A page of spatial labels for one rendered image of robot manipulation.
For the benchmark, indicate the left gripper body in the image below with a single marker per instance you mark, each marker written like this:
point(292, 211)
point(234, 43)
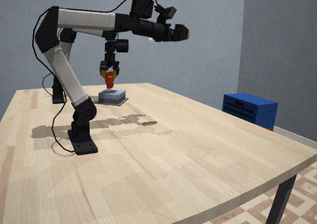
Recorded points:
point(115, 63)

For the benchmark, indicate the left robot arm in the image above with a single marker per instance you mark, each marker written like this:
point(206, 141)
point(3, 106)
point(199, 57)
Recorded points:
point(67, 37)

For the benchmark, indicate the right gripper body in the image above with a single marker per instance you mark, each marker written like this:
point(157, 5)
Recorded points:
point(163, 33)

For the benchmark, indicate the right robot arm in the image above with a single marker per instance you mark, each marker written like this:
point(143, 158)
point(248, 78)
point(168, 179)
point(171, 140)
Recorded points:
point(48, 43)

